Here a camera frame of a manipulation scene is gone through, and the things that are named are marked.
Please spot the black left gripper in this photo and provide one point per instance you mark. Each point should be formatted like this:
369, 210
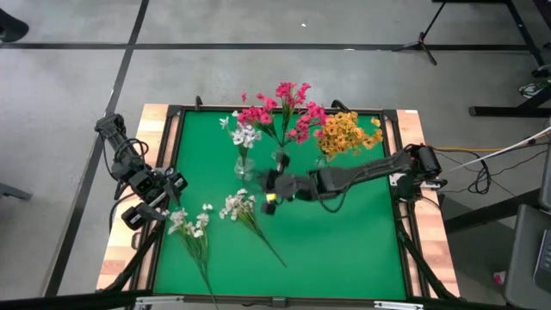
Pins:
148, 187

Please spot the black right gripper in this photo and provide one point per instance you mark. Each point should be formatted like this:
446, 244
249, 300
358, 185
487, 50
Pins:
288, 186

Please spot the white artificial flower bunch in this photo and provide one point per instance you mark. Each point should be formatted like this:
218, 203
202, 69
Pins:
189, 219
237, 206
244, 137

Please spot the pink artificial flower bunch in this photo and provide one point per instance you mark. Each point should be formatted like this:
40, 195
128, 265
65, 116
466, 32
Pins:
292, 91
307, 120
258, 114

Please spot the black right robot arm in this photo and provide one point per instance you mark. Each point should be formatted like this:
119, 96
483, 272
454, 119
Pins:
366, 172

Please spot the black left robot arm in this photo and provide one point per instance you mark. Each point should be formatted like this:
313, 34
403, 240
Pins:
118, 146

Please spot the small ribbed glass vase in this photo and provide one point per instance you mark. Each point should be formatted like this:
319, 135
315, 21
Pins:
275, 151

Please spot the wide cut-glass vase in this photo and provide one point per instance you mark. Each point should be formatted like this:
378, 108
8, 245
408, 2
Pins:
243, 169

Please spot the tall smooth glass vase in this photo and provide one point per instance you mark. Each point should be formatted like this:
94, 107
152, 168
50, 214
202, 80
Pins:
320, 162

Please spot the black diagonal support strut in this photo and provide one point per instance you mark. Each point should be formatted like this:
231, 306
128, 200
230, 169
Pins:
424, 267
138, 258

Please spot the black table clamp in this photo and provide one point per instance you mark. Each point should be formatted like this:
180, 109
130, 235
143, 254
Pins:
198, 102
340, 104

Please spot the green table mat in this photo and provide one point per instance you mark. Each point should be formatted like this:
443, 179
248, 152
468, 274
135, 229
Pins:
353, 267

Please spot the grey furniture leg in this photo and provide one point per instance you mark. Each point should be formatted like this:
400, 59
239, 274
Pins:
13, 191

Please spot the black tripod stand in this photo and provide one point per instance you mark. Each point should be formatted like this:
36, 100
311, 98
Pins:
419, 43

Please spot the person's black shoe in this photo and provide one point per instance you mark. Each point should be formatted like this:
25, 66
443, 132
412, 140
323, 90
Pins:
10, 28

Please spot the small pink floor item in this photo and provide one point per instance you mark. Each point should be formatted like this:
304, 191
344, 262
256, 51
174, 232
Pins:
499, 278

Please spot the white pole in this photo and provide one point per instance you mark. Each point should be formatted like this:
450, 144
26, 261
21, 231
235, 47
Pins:
516, 145

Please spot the grey cabinet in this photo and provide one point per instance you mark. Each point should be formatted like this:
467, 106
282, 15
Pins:
521, 258

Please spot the green and white shoe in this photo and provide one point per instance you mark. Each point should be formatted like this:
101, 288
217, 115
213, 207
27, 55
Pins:
534, 89

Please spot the dark keypad device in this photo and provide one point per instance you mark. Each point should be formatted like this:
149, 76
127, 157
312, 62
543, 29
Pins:
544, 262

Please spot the chair caster wheel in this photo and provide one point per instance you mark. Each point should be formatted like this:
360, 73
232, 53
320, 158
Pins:
538, 71

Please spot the silver metal bracket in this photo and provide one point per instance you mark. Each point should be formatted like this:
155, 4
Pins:
159, 300
398, 305

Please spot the black frame around mat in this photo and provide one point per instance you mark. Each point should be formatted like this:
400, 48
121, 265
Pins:
211, 107

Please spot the grey camera bracket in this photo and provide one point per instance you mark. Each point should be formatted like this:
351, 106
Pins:
279, 302

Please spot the black front rail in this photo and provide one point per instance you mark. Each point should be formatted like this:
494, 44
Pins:
64, 302

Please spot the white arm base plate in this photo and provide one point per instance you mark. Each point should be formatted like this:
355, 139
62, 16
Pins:
435, 184

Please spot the black desk frame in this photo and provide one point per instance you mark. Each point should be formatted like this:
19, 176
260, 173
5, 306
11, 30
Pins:
495, 111

